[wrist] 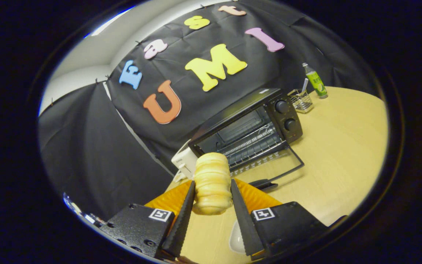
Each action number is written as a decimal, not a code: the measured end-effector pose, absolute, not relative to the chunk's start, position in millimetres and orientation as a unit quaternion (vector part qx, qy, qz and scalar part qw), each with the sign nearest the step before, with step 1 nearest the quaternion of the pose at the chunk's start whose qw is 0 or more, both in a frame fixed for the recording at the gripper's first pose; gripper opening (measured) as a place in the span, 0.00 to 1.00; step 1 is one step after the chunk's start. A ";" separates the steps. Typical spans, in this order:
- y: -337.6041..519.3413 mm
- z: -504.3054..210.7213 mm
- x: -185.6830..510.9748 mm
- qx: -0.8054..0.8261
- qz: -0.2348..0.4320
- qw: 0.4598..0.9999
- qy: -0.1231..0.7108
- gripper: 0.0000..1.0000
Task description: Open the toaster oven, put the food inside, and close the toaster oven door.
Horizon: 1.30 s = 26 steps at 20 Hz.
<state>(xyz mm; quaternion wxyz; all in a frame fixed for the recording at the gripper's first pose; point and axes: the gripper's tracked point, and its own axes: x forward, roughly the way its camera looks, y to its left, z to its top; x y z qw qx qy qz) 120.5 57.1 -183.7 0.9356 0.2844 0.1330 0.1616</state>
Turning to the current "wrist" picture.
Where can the white pop-up toaster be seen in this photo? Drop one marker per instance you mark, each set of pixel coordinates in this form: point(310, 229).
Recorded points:
point(185, 161)

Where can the black toaster oven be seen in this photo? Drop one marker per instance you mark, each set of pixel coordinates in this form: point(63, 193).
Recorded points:
point(288, 110)

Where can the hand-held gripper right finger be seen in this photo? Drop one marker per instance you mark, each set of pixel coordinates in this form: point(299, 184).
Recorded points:
point(244, 223)

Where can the yellow bread roll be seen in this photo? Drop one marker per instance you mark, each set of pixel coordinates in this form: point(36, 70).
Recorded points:
point(213, 183)

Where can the green drink bottle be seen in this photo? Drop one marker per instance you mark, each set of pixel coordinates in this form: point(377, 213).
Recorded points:
point(316, 81)

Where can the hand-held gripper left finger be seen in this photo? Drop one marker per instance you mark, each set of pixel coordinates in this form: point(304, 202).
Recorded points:
point(181, 223)

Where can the white rectangular plate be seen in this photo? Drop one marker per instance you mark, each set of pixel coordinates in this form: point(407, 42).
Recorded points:
point(236, 238)

